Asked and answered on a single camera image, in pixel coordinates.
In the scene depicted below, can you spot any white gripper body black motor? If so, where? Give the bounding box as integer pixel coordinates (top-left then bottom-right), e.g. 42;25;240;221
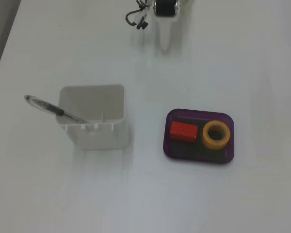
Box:
152;0;182;24

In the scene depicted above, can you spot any yellow tape roll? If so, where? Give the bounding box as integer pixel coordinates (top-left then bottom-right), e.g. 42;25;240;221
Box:
202;120;231;150

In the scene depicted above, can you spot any purple plastic tray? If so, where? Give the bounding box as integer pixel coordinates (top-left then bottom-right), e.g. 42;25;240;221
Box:
162;108;235;166

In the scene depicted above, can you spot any white square plastic container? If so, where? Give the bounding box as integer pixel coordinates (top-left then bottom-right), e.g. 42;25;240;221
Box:
56;84;130;150

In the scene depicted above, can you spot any red rectangular cube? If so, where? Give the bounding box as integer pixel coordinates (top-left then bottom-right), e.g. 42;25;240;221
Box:
170;121;199;142

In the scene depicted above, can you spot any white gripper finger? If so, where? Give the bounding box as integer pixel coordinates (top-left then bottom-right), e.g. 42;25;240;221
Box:
156;21;176;53

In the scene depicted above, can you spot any clear black ballpoint pen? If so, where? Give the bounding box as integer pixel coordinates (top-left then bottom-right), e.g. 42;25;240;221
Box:
24;94;90;124

